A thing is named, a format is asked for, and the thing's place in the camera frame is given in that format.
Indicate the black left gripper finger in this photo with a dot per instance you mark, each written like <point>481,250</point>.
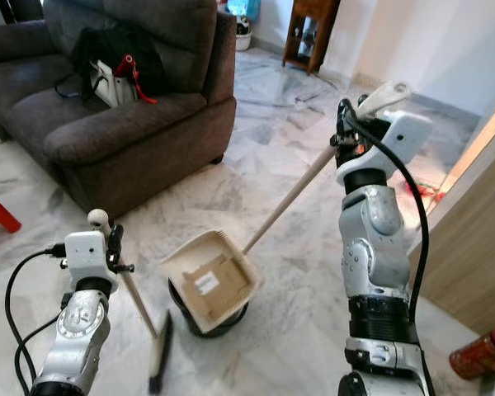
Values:
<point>115,241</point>

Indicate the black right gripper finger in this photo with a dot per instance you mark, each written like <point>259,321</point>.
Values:
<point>345,117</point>

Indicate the brown cardboard box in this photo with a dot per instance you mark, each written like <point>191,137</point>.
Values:
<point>223,289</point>

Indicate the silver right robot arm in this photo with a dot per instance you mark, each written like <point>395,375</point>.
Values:
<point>375,247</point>

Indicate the dark wooden cabinet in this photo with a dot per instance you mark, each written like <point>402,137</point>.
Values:
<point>320,23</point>

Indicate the dark grey fabric sofa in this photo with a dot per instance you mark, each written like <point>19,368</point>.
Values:
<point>140,132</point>

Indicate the red stool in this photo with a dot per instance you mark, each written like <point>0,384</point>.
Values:
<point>0,213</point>

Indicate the black plastic bucket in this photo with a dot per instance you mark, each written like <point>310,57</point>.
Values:
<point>233,322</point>

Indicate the blue container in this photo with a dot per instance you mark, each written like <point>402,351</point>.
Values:
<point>243,8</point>

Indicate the light wooden door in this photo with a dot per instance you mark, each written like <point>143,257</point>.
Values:
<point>474,231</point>

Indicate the white plastic case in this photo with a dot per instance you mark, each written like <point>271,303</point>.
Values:
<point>111,85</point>

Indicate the black fabric bag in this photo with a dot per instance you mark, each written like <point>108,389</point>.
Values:
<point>99,45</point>

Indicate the red tin canister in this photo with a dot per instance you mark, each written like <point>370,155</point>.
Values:
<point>483,353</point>

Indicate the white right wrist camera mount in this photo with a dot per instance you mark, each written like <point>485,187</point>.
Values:
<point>404,132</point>

